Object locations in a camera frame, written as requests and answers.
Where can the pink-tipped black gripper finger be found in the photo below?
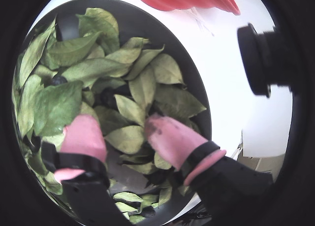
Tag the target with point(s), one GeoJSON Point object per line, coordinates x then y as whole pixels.
{"type": "Point", "coordinates": [172, 139]}
{"type": "Point", "coordinates": [83, 137]}

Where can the black camera mount knob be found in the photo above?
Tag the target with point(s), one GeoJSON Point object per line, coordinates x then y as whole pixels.
{"type": "Point", "coordinates": [258, 61]}

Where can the green dried leaf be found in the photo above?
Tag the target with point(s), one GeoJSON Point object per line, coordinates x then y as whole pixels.
{"type": "Point", "coordinates": [71, 48]}
{"type": "Point", "coordinates": [103, 24]}
{"type": "Point", "coordinates": [56, 105]}
{"type": "Point", "coordinates": [128, 197]}
{"type": "Point", "coordinates": [128, 52]}
{"type": "Point", "coordinates": [98, 68]}
{"type": "Point", "coordinates": [145, 58]}
{"type": "Point", "coordinates": [177, 100]}
{"type": "Point", "coordinates": [144, 88]}
{"type": "Point", "coordinates": [167, 68]}
{"type": "Point", "coordinates": [130, 110]}
{"type": "Point", "coordinates": [128, 138]}
{"type": "Point", "coordinates": [25, 105]}
{"type": "Point", "coordinates": [32, 56]}

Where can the dark blueberry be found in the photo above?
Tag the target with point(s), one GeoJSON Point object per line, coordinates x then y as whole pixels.
{"type": "Point", "coordinates": [147, 212]}
{"type": "Point", "coordinates": [59, 80]}

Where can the black round bowl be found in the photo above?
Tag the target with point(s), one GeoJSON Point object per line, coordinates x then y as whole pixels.
{"type": "Point", "coordinates": [172, 36]}

